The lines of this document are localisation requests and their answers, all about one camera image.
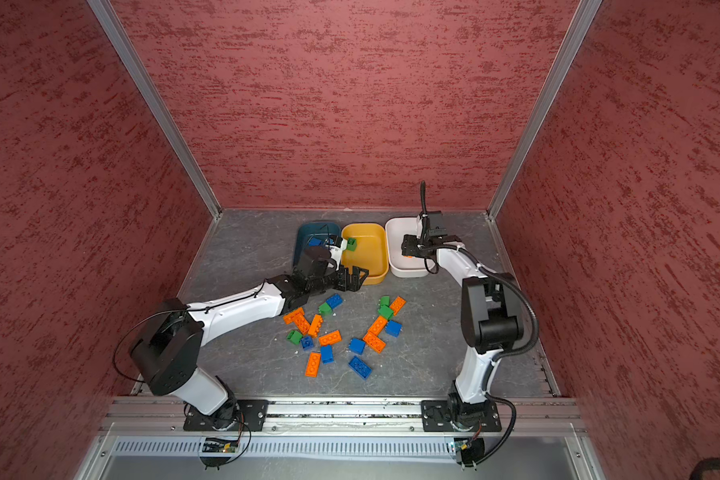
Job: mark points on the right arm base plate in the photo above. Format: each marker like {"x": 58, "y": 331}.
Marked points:
{"x": 438, "y": 415}

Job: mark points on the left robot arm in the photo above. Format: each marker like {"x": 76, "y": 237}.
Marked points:
{"x": 167, "y": 347}

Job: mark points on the teal plastic bin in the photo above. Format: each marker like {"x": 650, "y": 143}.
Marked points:
{"x": 317, "y": 233}

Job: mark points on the yellow plastic bin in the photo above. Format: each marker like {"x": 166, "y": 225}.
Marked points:
{"x": 371, "y": 252}

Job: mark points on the orange lego diagonal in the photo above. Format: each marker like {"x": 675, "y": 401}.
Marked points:
{"x": 378, "y": 326}
{"x": 302, "y": 324}

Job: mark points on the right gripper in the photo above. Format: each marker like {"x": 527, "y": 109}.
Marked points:
{"x": 409, "y": 246}

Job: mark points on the blue lego centre right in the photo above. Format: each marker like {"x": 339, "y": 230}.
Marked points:
{"x": 357, "y": 346}

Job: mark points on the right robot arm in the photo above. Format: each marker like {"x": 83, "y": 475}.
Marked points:
{"x": 489, "y": 324}

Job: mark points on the orange lego bottom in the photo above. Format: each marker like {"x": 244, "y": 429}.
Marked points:
{"x": 313, "y": 365}

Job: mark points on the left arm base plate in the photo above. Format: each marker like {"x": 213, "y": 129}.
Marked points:
{"x": 252, "y": 414}

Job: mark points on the small blue lego left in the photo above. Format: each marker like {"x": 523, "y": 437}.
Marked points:
{"x": 307, "y": 343}

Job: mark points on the aluminium front rail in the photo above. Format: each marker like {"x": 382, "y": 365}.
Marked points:
{"x": 334, "y": 416}

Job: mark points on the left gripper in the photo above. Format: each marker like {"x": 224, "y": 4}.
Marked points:
{"x": 354, "y": 283}

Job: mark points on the large blue lego bottom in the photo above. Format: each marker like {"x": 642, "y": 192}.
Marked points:
{"x": 360, "y": 367}

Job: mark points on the blue lego lower centre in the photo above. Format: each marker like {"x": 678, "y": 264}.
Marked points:
{"x": 327, "y": 354}

